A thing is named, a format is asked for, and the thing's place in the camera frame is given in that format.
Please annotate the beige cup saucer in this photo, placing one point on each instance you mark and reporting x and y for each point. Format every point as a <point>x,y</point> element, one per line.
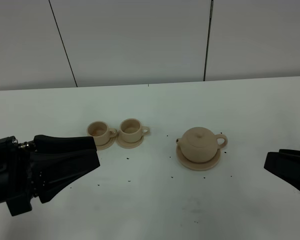
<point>106,145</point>
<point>126,145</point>

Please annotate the beige ceramic teapot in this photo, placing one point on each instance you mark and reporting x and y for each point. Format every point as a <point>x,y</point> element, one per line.
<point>200,145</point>

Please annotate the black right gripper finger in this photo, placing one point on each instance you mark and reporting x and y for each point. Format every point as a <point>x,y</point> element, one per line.
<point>289,154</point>
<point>286,169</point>

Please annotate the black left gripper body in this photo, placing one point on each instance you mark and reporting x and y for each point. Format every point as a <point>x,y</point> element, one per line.
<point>18,174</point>

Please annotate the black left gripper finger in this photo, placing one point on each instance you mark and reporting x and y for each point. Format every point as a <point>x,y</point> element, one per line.
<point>48,144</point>
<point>51,173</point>

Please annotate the beige teapot saucer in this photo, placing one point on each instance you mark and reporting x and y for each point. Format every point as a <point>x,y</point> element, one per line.
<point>204,166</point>

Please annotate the beige teacup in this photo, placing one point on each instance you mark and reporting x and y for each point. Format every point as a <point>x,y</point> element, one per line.
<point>101,132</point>
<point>131,130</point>

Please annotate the beige left cup saucer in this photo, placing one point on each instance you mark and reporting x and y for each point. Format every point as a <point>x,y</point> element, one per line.
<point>106,145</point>

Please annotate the beige right teacup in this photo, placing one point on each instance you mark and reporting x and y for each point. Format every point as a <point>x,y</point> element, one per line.
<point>131,130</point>

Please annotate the beige left teacup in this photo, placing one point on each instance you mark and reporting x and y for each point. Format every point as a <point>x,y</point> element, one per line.
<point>101,132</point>

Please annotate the beige right cup saucer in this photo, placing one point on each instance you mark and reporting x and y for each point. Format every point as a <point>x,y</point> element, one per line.
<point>126,145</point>

